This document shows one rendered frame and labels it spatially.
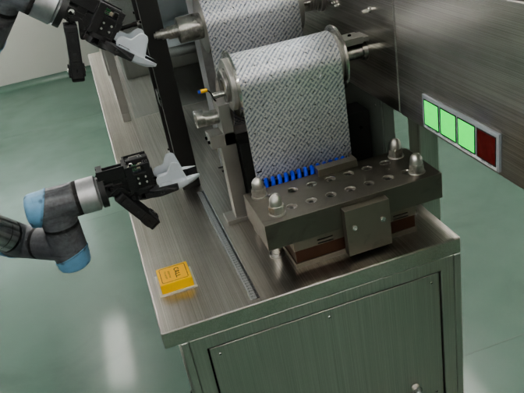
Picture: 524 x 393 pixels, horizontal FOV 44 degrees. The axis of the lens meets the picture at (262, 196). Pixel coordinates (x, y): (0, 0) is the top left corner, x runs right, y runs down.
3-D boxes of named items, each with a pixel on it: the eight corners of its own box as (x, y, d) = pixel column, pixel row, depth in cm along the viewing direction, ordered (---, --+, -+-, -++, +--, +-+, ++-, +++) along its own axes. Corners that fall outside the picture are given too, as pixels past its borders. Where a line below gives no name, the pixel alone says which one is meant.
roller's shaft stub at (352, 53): (334, 64, 150) (332, 45, 148) (362, 57, 151) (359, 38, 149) (341, 68, 146) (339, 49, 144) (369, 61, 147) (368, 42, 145)
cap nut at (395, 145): (384, 155, 148) (383, 137, 146) (399, 151, 149) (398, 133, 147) (392, 161, 145) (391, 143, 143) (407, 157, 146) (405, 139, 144)
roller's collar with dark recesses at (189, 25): (178, 40, 163) (172, 15, 160) (200, 35, 164) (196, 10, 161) (182, 46, 158) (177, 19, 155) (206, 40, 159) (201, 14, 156)
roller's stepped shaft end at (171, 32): (154, 41, 160) (151, 28, 158) (178, 36, 161) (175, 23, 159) (156, 44, 157) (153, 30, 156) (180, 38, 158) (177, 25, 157)
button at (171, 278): (157, 278, 143) (155, 269, 141) (188, 269, 144) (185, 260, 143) (162, 295, 136) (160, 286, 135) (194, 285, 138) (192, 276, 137)
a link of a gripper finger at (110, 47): (134, 55, 126) (92, 33, 124) (131, 62, 127) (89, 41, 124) (135, 52, 131) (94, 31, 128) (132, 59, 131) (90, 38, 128)
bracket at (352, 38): (336, 43, 148) (335, 34, 147) (359, 37, 149) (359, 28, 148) (345, 47, 144) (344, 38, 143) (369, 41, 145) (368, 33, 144)
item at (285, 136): (257, 185, 148) (243, 110, 139) (351, 158, 152) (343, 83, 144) (257, 185, 147) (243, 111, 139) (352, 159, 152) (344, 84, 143)
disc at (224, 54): (228, 105, 152) (216, 44, 145) (230, 105, 152) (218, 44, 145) (245, 125, 139) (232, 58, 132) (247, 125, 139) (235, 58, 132)
